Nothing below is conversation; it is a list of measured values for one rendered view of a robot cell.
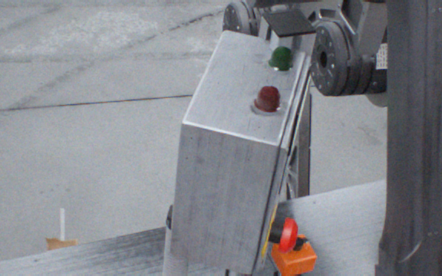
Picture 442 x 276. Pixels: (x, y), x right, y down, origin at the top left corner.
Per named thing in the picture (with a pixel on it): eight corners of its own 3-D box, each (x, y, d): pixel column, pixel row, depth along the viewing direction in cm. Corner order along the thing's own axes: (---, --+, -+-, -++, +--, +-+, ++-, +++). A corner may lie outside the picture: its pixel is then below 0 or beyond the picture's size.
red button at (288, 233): (268, 231, 75) (296, 239, 75) (275, 206, 78) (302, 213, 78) (262, 255, 78) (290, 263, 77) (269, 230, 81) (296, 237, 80)
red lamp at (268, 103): (250, 113, 69) (253, 93, 67) (255, 96, 71) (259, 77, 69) (277, 119, 68) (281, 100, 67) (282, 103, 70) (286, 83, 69)
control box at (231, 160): (167, 255, 79) (179, 122, 67) (207, 156, 92) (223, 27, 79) (258, 280, 78) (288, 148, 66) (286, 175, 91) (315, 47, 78)
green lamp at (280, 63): (265, 71, 74) (268, 53, 72) (269, 57, 76) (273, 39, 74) (290, 77, 74) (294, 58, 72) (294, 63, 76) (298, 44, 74)
